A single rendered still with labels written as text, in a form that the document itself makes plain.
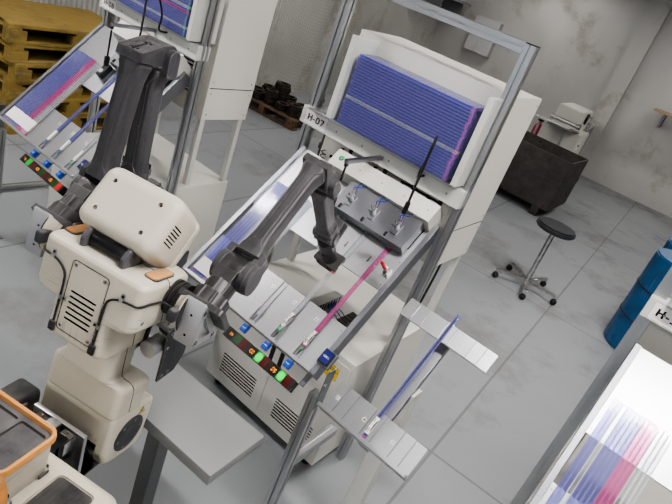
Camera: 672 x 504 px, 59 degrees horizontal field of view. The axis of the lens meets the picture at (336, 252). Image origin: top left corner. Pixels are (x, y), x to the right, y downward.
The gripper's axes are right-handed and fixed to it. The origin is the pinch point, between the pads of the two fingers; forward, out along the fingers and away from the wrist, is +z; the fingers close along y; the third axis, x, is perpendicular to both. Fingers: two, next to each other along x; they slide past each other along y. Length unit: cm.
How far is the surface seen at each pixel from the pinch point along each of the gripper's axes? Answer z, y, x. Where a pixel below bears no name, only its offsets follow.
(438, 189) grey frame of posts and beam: -15.5, -16.0, -42.9
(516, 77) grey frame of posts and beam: -48, -24, -74
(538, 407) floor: 182, -74, -72
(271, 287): 1.8, 14.4, 18.6
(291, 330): 2.7, -3.3, 26.5
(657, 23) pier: 455, 120, -832
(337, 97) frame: -29, 35, -49
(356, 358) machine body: 33.0, -17.7, 12.2
